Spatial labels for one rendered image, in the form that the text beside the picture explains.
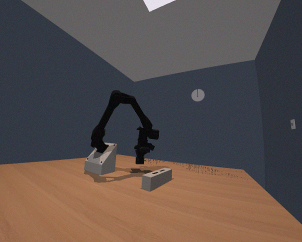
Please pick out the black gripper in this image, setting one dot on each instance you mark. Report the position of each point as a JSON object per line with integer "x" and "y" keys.
{"x": 140, "y": 148}

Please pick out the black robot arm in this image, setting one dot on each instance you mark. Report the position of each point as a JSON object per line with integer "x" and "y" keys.
{"x": 116, "y": 98}

